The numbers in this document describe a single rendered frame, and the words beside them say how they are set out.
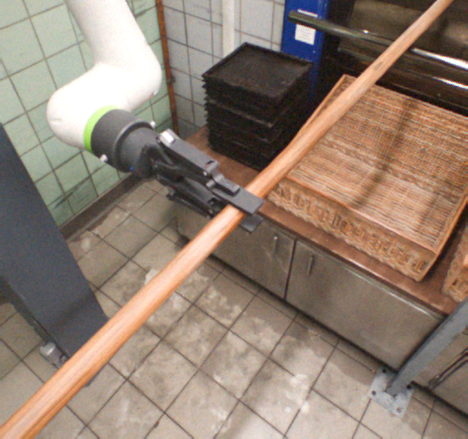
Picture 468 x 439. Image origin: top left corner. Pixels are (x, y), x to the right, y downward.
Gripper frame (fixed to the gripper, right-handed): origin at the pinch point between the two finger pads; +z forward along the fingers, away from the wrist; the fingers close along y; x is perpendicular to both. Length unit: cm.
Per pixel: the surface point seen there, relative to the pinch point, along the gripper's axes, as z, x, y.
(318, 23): -22, -64, 3
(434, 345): 41, -42, 71
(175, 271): 0.8, 13.7, -1.3
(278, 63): -44, -83, 30
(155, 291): 0.9, 17.0, -1.3
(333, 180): -11, -74, 61
